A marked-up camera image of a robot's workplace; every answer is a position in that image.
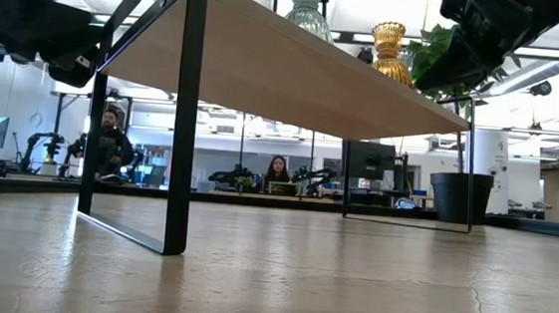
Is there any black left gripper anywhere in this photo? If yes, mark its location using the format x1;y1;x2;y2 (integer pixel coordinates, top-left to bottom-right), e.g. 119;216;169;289
0;0;119;91

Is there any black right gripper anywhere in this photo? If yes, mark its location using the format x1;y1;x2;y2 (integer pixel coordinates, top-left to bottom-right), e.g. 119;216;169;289
414;0;559;104

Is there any amber glass candle holder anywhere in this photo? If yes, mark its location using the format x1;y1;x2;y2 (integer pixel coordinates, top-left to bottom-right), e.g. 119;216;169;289
367;19;420;90

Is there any black ceiling fixture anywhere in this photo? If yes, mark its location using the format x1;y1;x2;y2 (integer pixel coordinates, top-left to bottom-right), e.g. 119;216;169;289
356;46;376;65
528;79;554;98

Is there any white round column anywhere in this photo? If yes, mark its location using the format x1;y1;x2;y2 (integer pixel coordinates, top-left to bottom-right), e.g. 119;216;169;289
462;127;515;215

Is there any person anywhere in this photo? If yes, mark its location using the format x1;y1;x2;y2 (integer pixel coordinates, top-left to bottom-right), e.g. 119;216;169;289
73;105;140;185
259;154;294;197

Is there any black computer monitor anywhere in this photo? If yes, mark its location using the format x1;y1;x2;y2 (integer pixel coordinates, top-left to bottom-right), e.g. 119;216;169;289
345;139;400;182

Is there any artificial green plant black pot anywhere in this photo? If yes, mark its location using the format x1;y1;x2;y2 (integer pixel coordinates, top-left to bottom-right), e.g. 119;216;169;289
394;20;525;229

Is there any laptop computer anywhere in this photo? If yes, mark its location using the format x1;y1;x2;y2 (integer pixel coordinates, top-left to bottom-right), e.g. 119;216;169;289
266;179;302;198

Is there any wooden tray with black handles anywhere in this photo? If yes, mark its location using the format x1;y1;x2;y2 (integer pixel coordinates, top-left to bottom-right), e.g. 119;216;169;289
74;0;490;280

